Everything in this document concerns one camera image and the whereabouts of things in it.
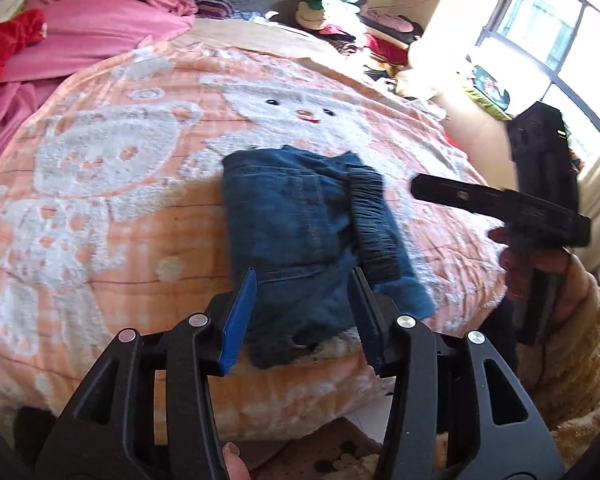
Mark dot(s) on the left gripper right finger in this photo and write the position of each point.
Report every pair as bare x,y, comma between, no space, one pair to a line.
458,410

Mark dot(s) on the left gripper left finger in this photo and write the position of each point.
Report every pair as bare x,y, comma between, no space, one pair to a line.
143,410

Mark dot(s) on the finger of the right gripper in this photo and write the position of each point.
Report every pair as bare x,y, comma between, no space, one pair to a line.
477,199

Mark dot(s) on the blue denim lace-trimmed pants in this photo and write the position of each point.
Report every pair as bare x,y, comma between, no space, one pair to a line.
303,221

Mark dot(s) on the left hand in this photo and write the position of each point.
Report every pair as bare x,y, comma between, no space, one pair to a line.
235,466

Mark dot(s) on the green-edged cushion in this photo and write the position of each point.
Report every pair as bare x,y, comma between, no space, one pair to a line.
488,93

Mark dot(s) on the tan fluffy right sleeve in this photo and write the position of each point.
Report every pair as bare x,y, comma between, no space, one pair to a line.
563,378

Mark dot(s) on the pile of folded clothes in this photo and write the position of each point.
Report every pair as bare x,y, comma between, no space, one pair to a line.
352,26

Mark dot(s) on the peach bear-pattern bedspread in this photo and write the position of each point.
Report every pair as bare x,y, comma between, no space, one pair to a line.
110,207

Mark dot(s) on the striped purple pillow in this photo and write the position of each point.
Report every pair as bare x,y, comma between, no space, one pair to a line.
214,9

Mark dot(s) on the red floral blanket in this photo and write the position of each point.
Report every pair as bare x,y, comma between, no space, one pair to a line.
24,30

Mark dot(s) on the pink blanket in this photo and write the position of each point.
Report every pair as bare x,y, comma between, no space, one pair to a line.
81,33

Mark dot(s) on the window with dark frame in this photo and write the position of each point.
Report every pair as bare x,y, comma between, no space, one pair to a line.
548,51

